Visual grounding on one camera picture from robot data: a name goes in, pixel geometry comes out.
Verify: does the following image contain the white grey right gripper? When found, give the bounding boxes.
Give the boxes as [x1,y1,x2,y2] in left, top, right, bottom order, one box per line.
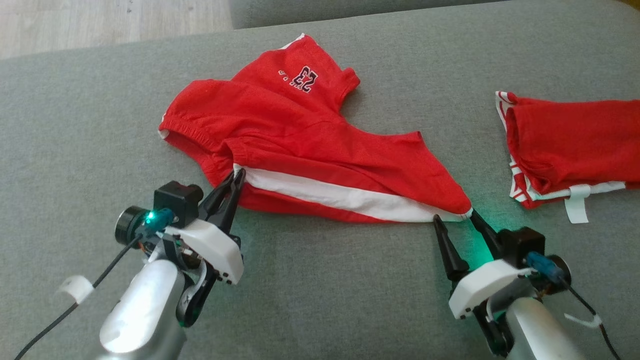
[432,209,533,321]

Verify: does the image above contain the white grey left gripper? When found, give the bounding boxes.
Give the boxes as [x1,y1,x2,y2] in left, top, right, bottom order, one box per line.
[165,168,247,286]

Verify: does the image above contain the red shorts with white stripe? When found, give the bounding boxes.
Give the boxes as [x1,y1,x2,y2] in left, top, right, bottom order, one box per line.
[158,33,474,224]

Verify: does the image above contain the red Bulls 23 jersey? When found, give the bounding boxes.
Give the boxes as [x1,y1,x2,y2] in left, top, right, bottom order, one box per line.
[495,90,640,224]

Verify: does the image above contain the large grey sofa seat cushion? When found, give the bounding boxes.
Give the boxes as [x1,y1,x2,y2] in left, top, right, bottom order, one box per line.
[0,0,640,360]

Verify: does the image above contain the medium grey sofa seat cushion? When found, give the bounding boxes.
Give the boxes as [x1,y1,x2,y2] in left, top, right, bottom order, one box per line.
[229,0,506,30]

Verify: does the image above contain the black right cable teal plug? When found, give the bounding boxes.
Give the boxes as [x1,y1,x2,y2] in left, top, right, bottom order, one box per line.
[525,251,623,360]

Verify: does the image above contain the white tape on right cable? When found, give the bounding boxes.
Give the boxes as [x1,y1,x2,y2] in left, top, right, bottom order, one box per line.
[564,312,602,329]

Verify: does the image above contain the white tape on cable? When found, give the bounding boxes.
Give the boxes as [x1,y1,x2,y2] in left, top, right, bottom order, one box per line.
[56,274,95,305]
[564,312,602,329]

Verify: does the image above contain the white tape on left cable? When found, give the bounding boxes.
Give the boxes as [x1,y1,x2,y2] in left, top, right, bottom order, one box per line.
[56,274,95,305]

